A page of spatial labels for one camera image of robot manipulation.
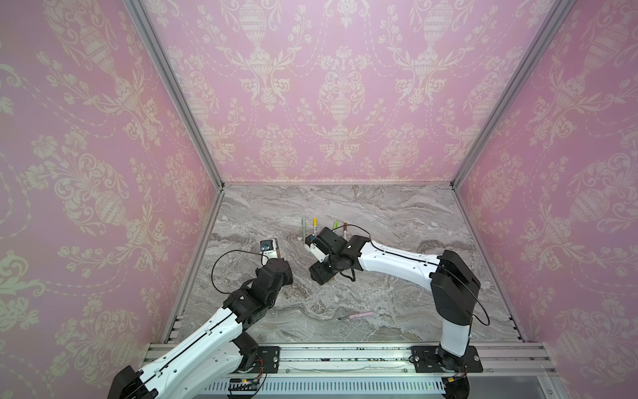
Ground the pink fountain pen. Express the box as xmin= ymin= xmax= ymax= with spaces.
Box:
xmin=338 ymin=311 xmax=374 ymax=321

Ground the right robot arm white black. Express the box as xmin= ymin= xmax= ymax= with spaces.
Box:
xmin=304 ymin=228 xmax=481 ymax=372

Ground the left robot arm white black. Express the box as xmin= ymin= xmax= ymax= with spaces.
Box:
xmin=107 ymin=258 xmax=293 ymax=398

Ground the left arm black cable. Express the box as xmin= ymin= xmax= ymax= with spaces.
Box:
xmin=210 ymin=248 xmax=267 ymax=295

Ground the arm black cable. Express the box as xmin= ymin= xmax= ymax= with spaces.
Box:
xmin=338 ymin=223 xmax=492 ymax=328
xmin=210 ymin=248 xmax=267 ymax=295

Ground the aluminium front rail frame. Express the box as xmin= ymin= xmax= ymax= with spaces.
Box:
xmin=144 ymin=341 xmax=564 ymax=399

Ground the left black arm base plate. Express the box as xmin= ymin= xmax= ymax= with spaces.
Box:
xmin=232 ymin=346 xmax=282 ymax=374

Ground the white vented cable duct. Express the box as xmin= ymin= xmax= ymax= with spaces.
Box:
xmin=199 ymin=375 xmax=445 ymax=398

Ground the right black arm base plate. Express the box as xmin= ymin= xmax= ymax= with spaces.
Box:
xmin=408 ymin=345 xmax=483 ymax=374

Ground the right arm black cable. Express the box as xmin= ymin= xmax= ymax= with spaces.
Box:
xmin=338 ymin=223 xmax=492 ymax=328

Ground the left aluminium corner post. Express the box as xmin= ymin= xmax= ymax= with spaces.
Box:
xmin=124 ymin=0 xmax=224 ymax=191

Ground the aluminium corner post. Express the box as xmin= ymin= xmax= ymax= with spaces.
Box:
xmin=450 ymin=0 xmax=576 ymax=193
xmin=124 ymin=0 xmax=224 ymax=191

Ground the right aluminium corner post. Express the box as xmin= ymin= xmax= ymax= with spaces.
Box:
xmin=450 ymin=0 xmax=576 ymax=193

